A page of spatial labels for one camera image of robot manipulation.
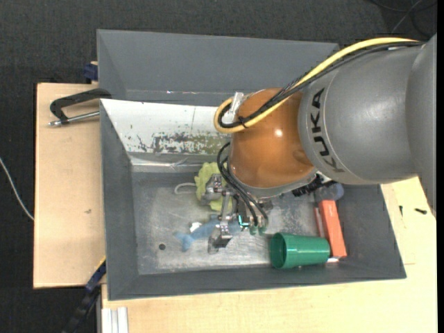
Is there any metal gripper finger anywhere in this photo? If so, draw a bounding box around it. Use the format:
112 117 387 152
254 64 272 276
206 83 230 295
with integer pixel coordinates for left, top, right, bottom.
202 173 228 206
207 221 234 255

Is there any pale wood board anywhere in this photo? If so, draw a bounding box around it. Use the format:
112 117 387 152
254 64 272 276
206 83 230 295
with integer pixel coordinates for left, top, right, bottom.
33 83 107 289

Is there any blue toy whale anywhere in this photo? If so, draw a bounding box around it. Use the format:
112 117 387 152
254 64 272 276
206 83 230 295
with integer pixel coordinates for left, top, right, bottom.
173 219 244 253

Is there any grey metal bin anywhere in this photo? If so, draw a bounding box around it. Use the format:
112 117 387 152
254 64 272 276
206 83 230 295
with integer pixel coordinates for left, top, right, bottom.
96 28 407 301

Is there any dark blue-grey rounded object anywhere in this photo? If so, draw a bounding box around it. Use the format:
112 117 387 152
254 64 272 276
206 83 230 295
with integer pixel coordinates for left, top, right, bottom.
314 182 345 203

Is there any yellow-green mesh sponge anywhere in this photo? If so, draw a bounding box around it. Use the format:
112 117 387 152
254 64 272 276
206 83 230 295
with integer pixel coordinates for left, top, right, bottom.
174 161 234 212

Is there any black cylinder on white bracket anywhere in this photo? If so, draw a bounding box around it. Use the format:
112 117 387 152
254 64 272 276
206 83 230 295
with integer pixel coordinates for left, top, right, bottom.
292 178 327 197

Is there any green plastic cup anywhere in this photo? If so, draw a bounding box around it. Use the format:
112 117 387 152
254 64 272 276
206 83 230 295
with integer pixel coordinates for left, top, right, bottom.
269 232 332 270

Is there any orange flat box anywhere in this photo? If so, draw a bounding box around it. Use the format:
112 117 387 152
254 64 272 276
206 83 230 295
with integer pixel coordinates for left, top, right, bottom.
314 199 348 264

